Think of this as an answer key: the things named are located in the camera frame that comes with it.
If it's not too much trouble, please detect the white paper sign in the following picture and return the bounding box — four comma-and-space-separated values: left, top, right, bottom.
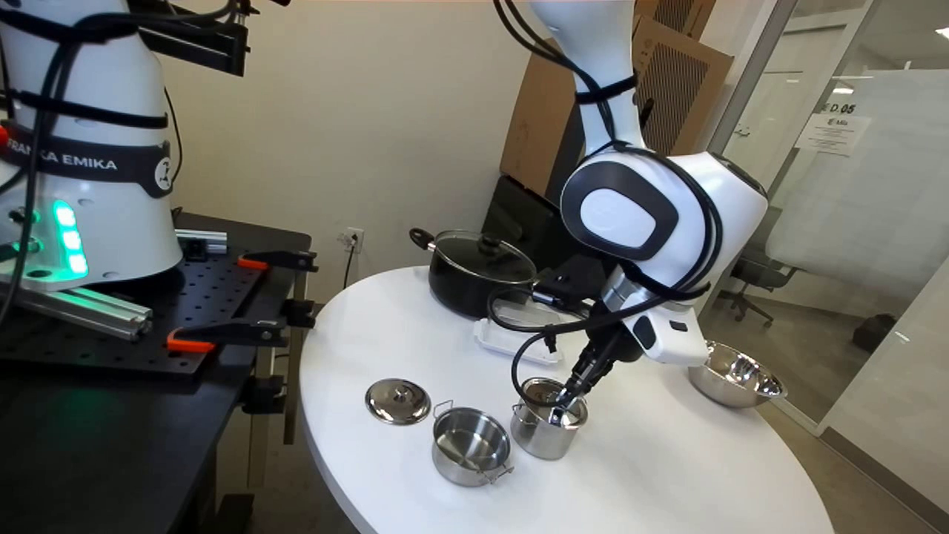
799, 103, 876, 158

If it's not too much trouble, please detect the silver mixing bowl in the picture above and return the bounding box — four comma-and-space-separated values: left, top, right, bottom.
687, 339, 790, 412

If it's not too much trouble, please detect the tall silver pot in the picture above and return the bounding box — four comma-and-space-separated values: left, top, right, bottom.
508, 380, 590, 462

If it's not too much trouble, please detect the short silver pot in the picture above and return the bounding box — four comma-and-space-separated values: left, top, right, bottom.
426, 397, 515, 490

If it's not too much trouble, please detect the black bracket plate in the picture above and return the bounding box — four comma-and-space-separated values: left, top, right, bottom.
133, 7, 250, 81

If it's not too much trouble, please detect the clear plastic container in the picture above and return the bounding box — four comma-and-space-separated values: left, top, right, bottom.
471, 311, 566, 361

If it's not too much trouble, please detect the black office chair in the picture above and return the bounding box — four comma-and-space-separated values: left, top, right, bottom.
736, 245, 796, 330

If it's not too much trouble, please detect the aluminium rail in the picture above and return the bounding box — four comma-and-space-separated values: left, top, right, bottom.
0, 280, 158, 345

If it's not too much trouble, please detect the black perforated robot table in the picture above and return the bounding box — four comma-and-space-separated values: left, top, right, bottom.
0, 208, 320, 534

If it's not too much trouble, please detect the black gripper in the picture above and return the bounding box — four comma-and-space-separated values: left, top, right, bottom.
550, 311, 646, 412

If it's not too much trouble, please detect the large black cooking pot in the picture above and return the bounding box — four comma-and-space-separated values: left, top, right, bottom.
407, 226, 544, 320

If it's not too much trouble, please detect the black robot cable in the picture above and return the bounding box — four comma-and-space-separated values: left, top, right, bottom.
486, 0, 726, 401

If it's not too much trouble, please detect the plain brown cardboard sheet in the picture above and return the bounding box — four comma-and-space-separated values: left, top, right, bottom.
498, 53, 596, 202

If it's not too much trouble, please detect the wide silver pot lid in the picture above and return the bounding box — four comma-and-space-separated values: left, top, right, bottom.
361, 373, 437, 428

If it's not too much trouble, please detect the black clamp with orange handle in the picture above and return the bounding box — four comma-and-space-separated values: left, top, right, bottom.
160, 318, 299, 361
234, 245, 320, 280

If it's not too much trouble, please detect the brown framed dark board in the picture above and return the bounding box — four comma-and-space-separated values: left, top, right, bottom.
633, 11, 739, 161

